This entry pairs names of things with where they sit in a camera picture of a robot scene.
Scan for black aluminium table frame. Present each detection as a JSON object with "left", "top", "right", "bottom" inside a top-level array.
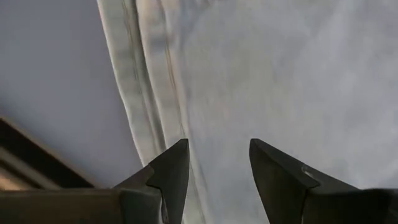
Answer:
[{"left": 0, "top": 116, "right": 96, "bottom": 191}]

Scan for light blue denim jeans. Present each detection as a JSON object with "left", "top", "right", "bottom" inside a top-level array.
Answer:
[{"left": 96, "top": 0, "right": 398, "bottom": 224}]

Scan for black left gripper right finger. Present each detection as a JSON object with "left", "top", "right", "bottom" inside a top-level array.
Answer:
[{"left": 248, "top": 138, "right": 398, "bottom": 224}]

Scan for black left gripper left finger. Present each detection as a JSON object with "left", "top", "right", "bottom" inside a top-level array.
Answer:
[{"left": 0, "top": 138, "right": 191, "bottom": 224}]

